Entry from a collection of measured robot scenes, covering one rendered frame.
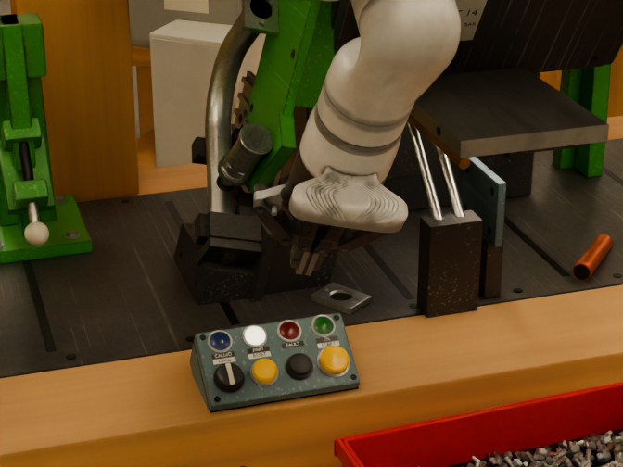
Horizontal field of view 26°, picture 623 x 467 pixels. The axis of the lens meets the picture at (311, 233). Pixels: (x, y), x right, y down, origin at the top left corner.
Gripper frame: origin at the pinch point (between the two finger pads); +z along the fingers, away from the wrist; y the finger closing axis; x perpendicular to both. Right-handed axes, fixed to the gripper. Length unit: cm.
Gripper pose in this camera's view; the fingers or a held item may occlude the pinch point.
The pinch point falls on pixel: (307, 255)
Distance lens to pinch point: 119.4
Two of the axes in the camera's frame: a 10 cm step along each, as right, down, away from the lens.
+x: -0.1, 8.0, -6.0
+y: -9.8, -1.4, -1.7
